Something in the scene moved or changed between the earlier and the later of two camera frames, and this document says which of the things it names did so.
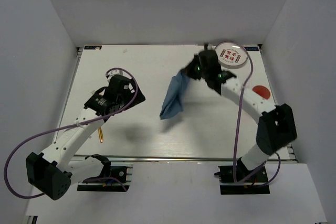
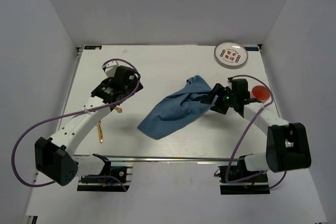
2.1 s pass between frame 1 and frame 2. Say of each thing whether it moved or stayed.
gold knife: stayed
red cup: stayed
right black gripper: moved
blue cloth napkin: moved
